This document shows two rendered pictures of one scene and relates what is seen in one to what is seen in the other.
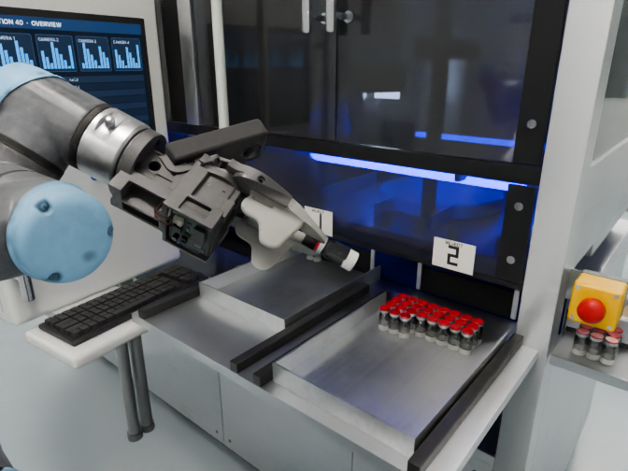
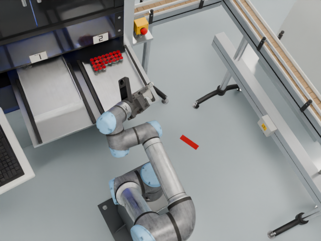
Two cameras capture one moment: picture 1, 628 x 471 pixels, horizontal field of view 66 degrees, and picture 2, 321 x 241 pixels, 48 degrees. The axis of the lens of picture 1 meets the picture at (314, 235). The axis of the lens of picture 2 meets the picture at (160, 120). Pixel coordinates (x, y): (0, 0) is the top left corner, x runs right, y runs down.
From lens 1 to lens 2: 146 cm
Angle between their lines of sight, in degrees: 67
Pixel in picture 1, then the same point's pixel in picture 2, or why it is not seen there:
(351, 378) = (115, 95)
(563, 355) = (135, 41)
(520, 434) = not seen: hidden behind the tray
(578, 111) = not seen: outside the picture
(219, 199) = (144, 100)
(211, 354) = (81, 126)
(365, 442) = not seen: hidden behind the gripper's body
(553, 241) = (130, 20)
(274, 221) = (148, 93)
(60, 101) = (121, 115)
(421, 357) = (116, 74)
